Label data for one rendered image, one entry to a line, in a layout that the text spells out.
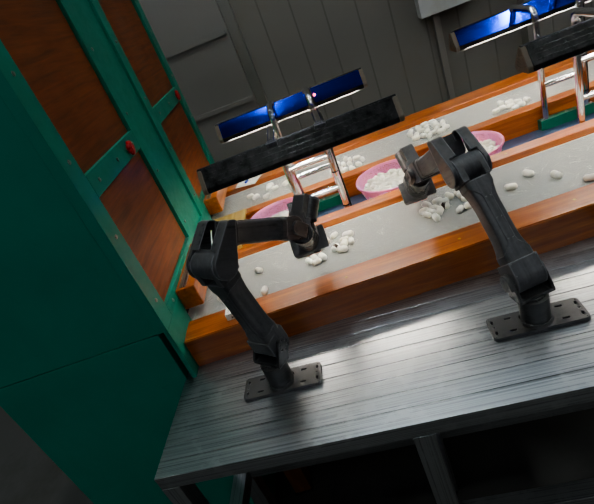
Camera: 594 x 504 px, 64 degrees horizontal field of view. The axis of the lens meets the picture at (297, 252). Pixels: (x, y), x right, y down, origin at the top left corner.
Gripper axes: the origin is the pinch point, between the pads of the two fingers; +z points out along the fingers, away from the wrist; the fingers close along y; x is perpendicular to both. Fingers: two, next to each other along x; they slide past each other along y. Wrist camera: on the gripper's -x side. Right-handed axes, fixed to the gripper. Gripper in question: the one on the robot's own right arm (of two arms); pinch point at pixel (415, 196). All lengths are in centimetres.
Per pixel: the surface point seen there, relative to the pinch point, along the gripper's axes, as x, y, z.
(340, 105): -123, 1, 160
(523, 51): -21, -37, -27
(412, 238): 15.3, 7.4, -14.6
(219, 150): -126, 95, 163
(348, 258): 14.5, 26.8, -13.8
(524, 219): 22.2, -19.3, -26.4
